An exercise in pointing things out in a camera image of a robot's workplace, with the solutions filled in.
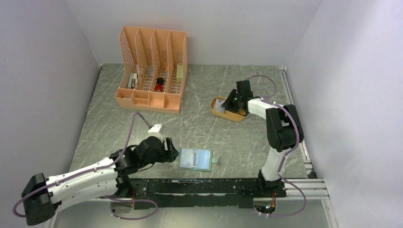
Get yellow oval tray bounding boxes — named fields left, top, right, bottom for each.
left=210, top=96, right=246, bottom=122

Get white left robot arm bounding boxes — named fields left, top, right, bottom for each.
left=21, top=136, right=179, bottom=226

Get green leather card holder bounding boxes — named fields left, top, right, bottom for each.
left=179, top=149, right=219, bottom=171

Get red black stamp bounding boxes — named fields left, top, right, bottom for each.
left=155, top=77, right=164, bottom=92

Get grey white utility knife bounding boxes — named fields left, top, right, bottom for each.
left=128, top=72, right=138, bottom=89

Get grey credit card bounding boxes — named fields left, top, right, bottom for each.
left=213, top=99, right=225, bottom=114

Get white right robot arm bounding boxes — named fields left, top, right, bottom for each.
left=221, top=80, right=304, bottom=197

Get pale green eraser box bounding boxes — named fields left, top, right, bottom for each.
left=176, top=63, right=183, bottom=84

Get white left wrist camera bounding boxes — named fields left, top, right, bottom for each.
left=147, top=123, right=165, bottom=141

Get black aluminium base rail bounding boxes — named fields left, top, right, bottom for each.
left=52, top=178, right=330, bottom=210

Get white VIP card in holder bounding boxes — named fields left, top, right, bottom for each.
left=179, top=148, right=196, bottom=169

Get orange plastic desk organizer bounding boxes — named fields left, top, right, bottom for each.
left=115, top=26, right=188, bottom=114

